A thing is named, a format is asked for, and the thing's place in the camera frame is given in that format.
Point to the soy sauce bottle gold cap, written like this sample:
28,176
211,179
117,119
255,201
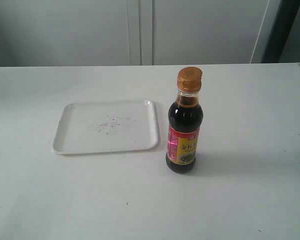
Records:
185,117

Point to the white rectangular plastic tray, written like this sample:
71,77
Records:
106,127

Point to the white cabinet with doors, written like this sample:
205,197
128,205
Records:
134,32

